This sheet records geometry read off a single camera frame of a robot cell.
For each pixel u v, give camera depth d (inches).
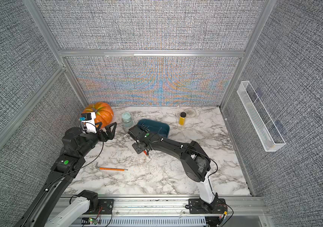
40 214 15.9
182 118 40.7
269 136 28.1
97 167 34.5
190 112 45.9
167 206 29.5
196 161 20.1
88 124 22.2
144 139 25.2
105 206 28.8
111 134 24.7
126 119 40.1
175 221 27.7
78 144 20.1
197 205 28.8
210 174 20.2
